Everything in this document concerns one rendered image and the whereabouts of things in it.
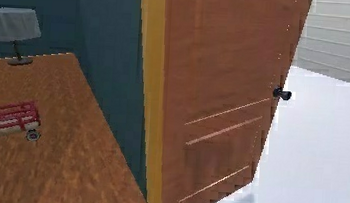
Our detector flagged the brown wooden room door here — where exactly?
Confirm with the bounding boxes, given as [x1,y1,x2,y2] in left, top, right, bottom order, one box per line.
[154,0,313,203]

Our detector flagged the grey shade table lamp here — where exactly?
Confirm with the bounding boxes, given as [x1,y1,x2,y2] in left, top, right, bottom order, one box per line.
[0,6,44,67]

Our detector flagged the red toy wagon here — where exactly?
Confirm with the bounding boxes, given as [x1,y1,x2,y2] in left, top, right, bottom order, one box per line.
[0,98,44,159]

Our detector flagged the black door handle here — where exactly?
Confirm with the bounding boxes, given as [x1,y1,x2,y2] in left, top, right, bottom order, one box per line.
[271,86,293,103]

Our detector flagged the brown wooden table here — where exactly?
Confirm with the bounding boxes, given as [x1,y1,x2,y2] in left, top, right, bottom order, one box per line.
[0,48,156,203]

